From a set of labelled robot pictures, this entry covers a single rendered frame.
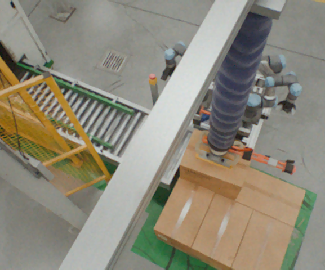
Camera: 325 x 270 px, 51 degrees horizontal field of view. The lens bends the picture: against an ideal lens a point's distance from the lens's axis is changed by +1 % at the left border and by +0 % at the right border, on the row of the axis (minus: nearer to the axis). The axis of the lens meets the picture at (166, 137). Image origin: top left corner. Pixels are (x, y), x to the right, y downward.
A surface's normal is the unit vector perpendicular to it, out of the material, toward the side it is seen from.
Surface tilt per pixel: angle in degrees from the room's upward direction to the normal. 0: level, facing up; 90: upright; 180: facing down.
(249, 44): 78
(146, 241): 0
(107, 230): 0
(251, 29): 99
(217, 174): 0
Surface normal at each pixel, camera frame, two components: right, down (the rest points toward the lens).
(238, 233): -0.05, -0.44
